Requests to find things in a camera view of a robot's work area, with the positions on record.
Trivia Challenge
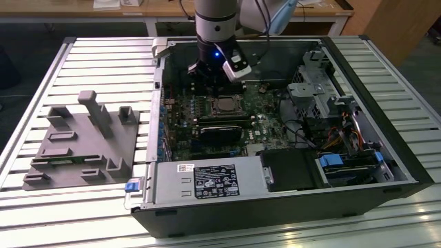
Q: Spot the black plastic shroud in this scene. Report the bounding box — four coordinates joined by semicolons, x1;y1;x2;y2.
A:
258;148;328;193

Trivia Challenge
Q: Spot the silver drive cage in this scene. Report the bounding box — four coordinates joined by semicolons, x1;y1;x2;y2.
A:
288;50;356;122

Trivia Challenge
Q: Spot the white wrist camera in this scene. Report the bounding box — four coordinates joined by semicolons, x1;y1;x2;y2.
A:
222;54;254;82

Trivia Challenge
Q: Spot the silver power supply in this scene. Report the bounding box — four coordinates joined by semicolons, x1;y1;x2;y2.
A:
151;154;274;205

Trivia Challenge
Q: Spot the wooden cabinet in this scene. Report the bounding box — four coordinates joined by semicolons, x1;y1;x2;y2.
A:
340;0;441;68

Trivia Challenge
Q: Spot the CPU socket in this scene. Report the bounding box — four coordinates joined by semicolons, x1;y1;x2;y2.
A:
208;94;250;117

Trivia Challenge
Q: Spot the black graphics card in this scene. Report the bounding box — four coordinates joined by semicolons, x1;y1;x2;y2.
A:
198;123;244;145

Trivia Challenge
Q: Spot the black PC case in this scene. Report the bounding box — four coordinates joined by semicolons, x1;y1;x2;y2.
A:
130;35;436;239

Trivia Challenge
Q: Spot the silver chipset heatsink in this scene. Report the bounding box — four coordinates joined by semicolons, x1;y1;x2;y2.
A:
247;144;266;156

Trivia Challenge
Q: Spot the orange yellow wire bundle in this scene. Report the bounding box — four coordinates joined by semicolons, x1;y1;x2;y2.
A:
327;126;367;151

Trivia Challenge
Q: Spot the green motherboard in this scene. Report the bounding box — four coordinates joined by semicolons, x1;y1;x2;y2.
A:
162;77;304;161

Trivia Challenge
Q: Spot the grey parts rack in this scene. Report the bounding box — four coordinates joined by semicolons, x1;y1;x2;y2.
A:
22;90;142;191

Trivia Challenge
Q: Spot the green RAM stick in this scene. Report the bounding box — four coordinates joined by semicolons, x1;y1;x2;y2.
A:
48;157;87;165

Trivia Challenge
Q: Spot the black cable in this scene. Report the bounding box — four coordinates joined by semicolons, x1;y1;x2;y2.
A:
282;120;320;148

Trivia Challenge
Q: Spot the wooden desk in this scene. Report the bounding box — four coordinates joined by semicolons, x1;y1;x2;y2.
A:
0;0;355;37

